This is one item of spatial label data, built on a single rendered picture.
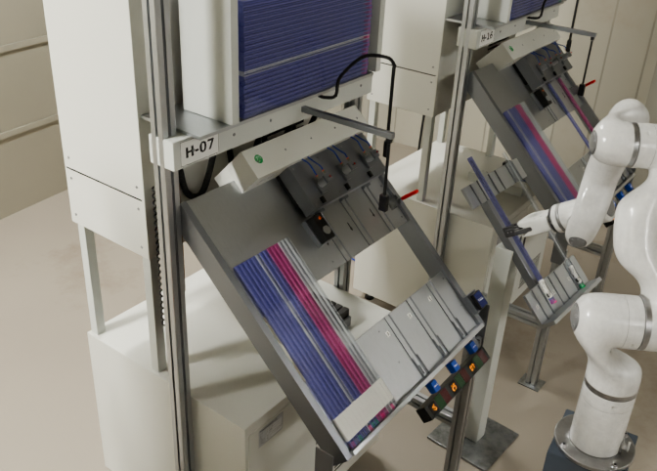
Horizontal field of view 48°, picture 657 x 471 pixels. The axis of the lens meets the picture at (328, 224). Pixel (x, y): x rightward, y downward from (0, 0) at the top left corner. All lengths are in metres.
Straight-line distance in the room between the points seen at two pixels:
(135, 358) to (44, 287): 1.60
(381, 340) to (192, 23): 0.92
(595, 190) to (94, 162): 1.29
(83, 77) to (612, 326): 1.34
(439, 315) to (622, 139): 0.76
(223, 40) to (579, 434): 1.23
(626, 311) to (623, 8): 3.20
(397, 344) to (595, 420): 0.52
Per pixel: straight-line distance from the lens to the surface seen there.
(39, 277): 3.89
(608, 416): 1.87
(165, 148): 1.68
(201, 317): 2.39
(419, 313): 2.11
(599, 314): 1.71
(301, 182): 1.94
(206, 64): 1.73
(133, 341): 2.32
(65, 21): 1.92
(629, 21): 4.75
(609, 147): 1.72
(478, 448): 2.91
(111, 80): 1.83
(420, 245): 2.24
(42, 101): 4.48
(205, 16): 1.70
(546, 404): 3.18
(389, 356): 1.97
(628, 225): 1.73
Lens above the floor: 2.00
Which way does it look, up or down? 28 degrees down
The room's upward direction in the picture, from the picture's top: 3 degrees clockwise
